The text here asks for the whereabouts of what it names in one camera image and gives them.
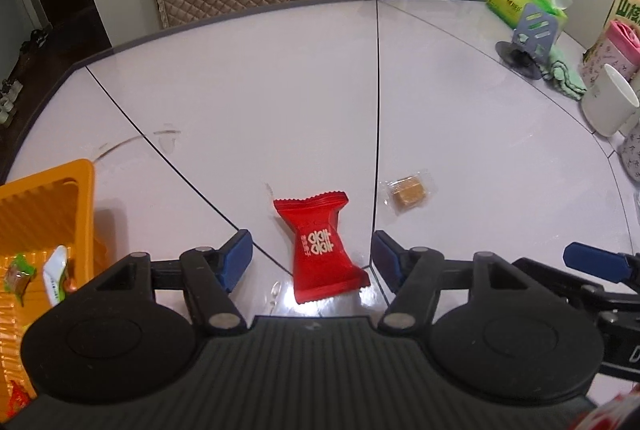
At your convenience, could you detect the large red snack packet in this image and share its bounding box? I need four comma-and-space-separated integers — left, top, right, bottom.
273, 190, 370, 304

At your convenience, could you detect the silver clear snack packet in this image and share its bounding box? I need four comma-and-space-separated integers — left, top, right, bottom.
42, 246, 68, 306

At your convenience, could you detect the green candy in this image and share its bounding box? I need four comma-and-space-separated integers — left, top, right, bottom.
3, 253, 37, 305

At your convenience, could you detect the small brown candy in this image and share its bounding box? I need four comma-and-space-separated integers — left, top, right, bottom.
378, 169, 438, 215

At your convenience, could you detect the patterned cup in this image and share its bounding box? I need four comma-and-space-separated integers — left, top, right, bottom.
618, 122, 640, 183

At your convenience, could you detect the white mug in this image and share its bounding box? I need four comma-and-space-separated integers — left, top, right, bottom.
580, 64, 639, 137

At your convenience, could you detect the orange plastic basket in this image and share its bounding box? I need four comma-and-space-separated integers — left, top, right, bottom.
1, 159, 107, 420

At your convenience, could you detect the green cloth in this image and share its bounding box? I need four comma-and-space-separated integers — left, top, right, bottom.
539, 45, 587, 101

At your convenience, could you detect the pink lid patterned container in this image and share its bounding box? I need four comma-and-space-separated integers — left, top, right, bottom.
578, 20, 640, 88

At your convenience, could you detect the grey phone stand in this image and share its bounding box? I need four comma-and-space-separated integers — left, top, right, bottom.
495, 3, 559, 81

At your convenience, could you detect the red candy packet left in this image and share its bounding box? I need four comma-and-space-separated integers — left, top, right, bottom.
6, 380, 32, 419

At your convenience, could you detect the colourful snack box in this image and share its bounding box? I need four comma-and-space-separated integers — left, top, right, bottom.
582, 0, 639, 61

